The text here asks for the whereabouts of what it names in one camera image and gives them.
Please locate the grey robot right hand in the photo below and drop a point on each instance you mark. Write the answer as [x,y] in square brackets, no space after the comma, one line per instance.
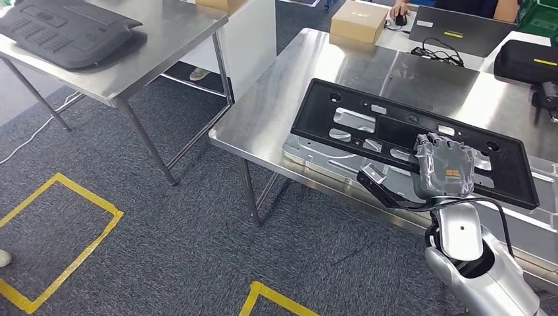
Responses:
[444,170]

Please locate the black plastic panel part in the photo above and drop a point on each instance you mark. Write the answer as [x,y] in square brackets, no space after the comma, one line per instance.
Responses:
[314,117]

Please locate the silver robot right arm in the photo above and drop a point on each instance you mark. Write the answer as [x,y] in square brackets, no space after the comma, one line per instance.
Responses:
[462,231]

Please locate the steel workbench table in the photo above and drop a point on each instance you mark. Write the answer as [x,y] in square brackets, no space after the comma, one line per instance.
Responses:
[270,109]

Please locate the black handheld device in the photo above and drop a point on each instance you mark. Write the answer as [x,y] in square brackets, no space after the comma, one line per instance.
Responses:
[547,98]

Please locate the black zip case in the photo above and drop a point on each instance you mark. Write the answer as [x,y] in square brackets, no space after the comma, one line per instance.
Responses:
[523,65]

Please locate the silver stamped metal plate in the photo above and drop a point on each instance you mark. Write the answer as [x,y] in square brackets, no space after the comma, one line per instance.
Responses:
[314,159]

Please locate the dark grey laptop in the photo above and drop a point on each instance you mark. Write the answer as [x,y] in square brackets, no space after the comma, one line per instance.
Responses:
[462,32]

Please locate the black computer mouse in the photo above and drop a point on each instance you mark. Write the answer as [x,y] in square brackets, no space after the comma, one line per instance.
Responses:
[400,20]

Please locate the person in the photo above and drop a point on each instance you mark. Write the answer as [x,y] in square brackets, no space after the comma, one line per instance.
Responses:
[399,8]

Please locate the cardboard box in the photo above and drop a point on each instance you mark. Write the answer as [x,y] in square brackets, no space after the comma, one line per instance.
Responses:
[220,5]
[357,24]

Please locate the green plastic crate stack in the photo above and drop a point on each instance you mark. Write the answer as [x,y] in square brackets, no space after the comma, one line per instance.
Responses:
[540,19]

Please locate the yellow floor tape square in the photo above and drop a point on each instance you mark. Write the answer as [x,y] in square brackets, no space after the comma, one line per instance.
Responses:
[89,194]
[279,296]

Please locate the person's foot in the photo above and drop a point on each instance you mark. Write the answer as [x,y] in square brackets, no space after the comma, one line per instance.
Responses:
[4,258]
[200,74]

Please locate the dark grey moulded panel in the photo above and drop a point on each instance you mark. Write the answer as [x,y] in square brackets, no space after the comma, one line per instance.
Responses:
[65,35]

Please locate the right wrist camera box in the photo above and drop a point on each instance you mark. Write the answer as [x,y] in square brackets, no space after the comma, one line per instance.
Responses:
[379,187]

